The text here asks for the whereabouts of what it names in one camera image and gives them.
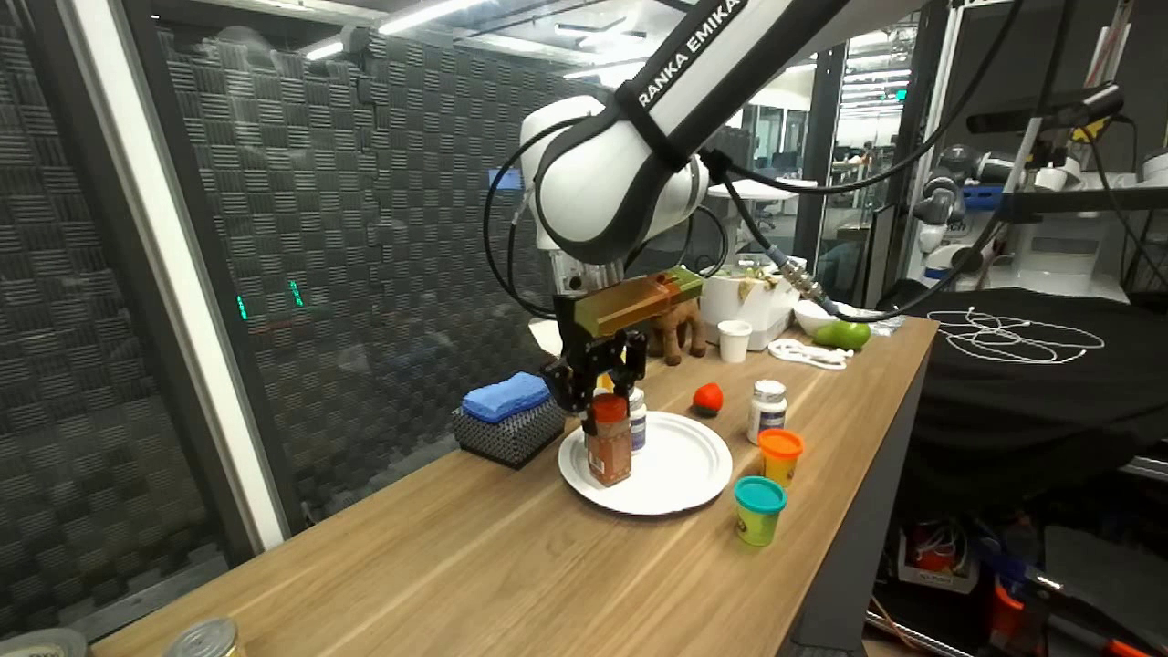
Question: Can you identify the orange lid dough can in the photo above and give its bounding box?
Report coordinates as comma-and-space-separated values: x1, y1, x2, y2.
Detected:
752, 429, 807, 486

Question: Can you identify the spice jar red lid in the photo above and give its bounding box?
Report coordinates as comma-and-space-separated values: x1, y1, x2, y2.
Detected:
581, 391, 639, 489

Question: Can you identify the white crumpled cloth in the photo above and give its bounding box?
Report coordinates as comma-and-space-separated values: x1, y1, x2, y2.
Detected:
767, 335, 859, 378

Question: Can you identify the white window frame post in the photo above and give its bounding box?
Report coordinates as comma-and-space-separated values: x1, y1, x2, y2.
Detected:
67, 0, 292, 559

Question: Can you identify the white bowl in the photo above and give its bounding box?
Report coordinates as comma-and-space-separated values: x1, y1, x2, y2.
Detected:
789, 295, 862, 345

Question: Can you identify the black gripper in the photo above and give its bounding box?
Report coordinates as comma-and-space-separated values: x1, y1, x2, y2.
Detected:
542, 290, 651, 418

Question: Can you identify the dark grey patterned box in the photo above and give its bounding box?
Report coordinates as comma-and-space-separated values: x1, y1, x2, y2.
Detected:
450, 393, 568, 472

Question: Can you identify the green toy pear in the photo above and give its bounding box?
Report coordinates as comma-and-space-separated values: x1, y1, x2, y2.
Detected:
812, 316, 877, 353

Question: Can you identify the white paper cup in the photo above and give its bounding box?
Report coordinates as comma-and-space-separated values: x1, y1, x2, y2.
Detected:
714, 319, 755, 368

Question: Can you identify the white paper plate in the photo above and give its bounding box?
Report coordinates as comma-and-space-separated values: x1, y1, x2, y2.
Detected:
555, 410, 736, 524

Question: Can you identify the metal tin can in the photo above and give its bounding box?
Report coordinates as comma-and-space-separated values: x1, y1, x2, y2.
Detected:
162, 614, 250, 657
0, 626, 90, 657

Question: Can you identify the white background machine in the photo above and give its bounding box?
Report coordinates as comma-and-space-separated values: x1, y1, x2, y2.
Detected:
907, 142, 1106, 295

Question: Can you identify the grey box with cables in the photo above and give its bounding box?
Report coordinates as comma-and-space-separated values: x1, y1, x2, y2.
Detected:
893, 524, 983, 598

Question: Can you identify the white coiled cable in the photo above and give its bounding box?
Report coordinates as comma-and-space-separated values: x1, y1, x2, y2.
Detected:
925, 305, 1111, 371

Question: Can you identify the blue sponge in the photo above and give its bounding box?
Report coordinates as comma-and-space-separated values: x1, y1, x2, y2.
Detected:
460, 368, 559, 429

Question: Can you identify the teal lid dough can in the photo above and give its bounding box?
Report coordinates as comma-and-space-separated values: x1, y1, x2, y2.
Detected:
730, 472, 792, 553

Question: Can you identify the black vertical post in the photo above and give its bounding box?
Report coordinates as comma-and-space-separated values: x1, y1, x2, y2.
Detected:
792, 34, 853, 305

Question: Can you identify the white plastic container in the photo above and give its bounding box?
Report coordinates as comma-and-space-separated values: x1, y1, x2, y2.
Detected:
696, 260, 812, 353

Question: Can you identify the red tomato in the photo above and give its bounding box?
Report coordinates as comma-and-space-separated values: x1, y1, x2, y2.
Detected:
690, 379, 730, 421

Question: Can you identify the black covered table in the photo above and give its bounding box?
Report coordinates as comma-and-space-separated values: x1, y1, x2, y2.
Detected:
877, 279, 1168, 459

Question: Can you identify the tan wrist camera block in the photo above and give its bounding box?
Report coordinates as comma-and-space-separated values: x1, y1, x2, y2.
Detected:
568, 268, 709, 345

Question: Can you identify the orange plastic object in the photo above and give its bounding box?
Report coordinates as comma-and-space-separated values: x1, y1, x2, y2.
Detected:
983, 570, 1037, 653

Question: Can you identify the brown moose plush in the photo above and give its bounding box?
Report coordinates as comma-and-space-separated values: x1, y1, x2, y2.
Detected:
644, 319, 709, 364

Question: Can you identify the white tray top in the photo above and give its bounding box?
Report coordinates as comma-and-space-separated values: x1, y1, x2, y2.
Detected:
709, 177, 823, 205

